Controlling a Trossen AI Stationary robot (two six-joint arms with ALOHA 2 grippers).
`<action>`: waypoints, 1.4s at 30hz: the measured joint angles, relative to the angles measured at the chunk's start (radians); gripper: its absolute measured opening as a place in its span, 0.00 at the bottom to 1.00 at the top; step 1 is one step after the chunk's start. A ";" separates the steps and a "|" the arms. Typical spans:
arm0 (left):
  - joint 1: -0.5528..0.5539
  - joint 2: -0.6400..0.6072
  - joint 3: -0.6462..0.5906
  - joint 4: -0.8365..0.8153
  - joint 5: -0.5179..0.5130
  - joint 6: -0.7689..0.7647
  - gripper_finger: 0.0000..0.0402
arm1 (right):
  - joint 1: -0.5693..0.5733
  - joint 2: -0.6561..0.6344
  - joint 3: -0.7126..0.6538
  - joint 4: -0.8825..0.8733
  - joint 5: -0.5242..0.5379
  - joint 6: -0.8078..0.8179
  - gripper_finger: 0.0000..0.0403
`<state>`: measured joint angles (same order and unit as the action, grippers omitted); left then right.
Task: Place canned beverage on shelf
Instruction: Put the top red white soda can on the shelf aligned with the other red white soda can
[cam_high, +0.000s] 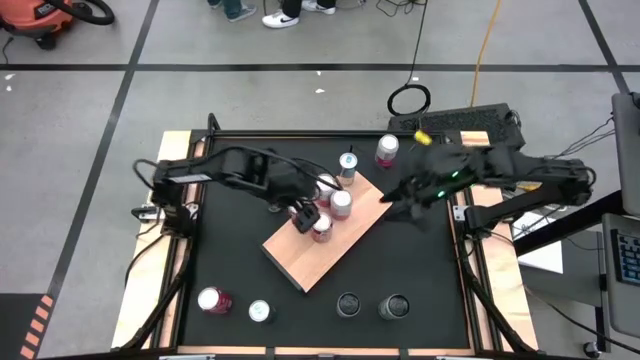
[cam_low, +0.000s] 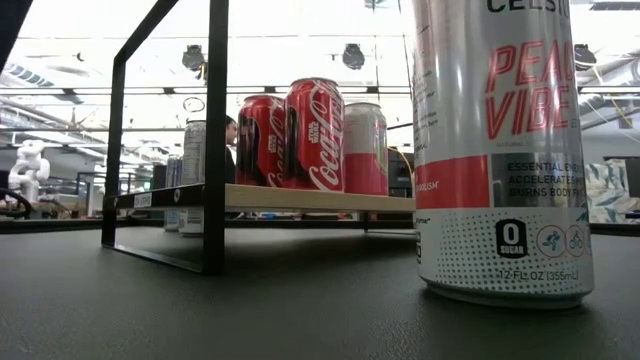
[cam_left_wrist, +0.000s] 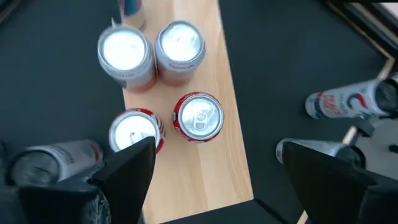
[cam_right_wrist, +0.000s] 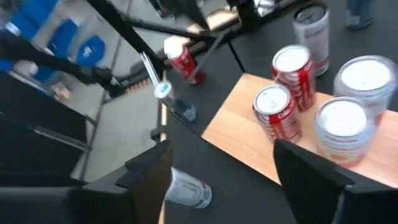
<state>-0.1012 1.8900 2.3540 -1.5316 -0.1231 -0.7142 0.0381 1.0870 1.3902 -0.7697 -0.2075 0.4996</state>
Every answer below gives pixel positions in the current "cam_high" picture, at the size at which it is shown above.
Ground black mat orange stripes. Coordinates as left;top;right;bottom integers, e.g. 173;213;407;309
0;292;56;360

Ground yellow extension cable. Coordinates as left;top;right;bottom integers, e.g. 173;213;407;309
469;0;504;108

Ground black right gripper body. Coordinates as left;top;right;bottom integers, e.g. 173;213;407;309
407;154;454;231

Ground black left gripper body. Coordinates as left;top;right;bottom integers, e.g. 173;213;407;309
293;199;321;235

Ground black cable conduit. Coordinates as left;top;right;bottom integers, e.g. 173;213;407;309
457;234;531;354
118;230;197;351

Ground black perforated computer case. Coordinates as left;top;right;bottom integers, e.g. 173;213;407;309
387;102;527;151

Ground black vacuum hose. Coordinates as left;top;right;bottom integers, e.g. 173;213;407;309
47;0;116;26

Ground grey monitor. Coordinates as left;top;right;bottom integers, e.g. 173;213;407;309
611;91;640;217

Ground black aluminium table frame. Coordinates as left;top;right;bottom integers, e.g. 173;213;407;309
169;128;484;351

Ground black stand beam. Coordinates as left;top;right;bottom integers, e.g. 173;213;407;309
513;189;626;257

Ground slim can teal logo lid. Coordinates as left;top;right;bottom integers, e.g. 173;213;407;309
247;298;277;325
338;152;360;187

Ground silver pink can silver lid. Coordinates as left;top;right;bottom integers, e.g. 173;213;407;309
374;133;401;169
329;189;354;221
315;173;341;209

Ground crimson can silver lid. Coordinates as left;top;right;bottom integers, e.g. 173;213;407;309
196;286;234;315

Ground white paper sheet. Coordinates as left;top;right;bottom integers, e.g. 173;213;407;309
513;209;565;275

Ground red Coca-Cola can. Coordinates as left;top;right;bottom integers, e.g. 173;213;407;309
310;213;335;245

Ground grey console blue keys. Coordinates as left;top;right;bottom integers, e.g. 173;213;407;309
601;213;640;341

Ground grey stand base plate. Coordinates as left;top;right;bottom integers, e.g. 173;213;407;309
519;227;607;309

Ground orange shop vacuum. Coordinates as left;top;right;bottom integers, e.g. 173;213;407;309
0;0;76;50

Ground coiled black cable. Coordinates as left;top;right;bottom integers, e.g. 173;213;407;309
386;0;432;118

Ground black base cable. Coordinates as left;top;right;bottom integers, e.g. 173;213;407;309
124;232;169;287

